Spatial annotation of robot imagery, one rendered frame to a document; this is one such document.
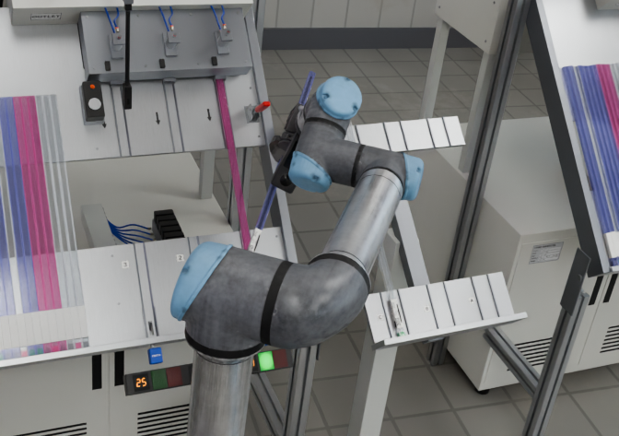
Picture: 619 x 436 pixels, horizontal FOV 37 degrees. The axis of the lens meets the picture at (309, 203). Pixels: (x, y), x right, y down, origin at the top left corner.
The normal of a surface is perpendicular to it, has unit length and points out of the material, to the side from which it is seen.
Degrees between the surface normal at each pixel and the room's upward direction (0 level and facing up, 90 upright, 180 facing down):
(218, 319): 89
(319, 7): 90
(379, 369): 90
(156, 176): 0
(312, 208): 0
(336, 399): 0
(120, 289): 45
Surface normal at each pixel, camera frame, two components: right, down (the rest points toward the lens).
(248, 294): -0.15, -0.17
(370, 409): 0.39, 0.51
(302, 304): 0.22, -0.12
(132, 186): 0.11, -0.85
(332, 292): 0.51, -0.35
